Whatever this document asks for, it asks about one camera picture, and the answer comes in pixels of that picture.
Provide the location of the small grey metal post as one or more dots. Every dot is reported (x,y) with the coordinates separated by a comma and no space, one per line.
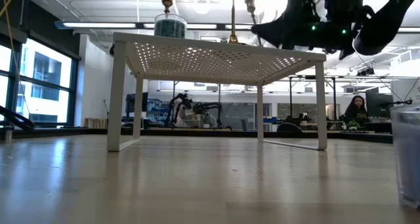
(7,135)

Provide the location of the background black robot arm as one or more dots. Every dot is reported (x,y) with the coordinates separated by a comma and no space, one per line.
(180,105)
(211,107)

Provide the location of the black metal stand frame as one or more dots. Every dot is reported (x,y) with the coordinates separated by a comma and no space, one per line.
(334,86)

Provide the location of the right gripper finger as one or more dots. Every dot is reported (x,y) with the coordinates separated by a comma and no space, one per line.
(279,38)
(274,24)

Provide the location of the black metal table frame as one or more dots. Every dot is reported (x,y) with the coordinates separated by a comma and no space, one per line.
(197,132)

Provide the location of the round white ceiling lamp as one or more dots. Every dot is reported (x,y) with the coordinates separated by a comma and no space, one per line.
(201,6)

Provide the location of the black computer monitor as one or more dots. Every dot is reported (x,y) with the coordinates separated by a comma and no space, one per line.
(377,104)

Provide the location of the small black track light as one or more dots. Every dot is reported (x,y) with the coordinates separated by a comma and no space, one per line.
(365,72)

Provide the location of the white perforated metal shelf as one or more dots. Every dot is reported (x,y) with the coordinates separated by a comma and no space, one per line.
(213,47)

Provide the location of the dark background monitor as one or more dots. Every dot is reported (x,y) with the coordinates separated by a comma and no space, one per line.
(145,102)

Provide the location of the blue glass jar candle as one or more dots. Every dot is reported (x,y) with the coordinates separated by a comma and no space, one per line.
(170,27)

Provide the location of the person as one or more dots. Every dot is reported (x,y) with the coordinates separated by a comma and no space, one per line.
(356,110)
(205,117)

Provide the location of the thick black curved tube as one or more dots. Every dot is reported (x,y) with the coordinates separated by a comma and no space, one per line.
(16,119)

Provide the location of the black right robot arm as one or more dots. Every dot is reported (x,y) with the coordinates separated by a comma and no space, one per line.
(387,20)

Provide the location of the wooden block stack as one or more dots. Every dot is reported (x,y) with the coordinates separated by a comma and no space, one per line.
(95,123)

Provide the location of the black office chair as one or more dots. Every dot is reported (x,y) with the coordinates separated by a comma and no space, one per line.
(290,127)

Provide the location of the blue background box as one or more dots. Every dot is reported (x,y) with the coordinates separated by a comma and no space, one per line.
(267,120)

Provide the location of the long ceiling light strip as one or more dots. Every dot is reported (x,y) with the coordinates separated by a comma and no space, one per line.
(98,25)

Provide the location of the purple glass jar candle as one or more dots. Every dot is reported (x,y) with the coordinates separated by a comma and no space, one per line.
(408,158)

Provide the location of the large glass window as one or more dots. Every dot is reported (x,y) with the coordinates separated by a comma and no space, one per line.
(46,69)

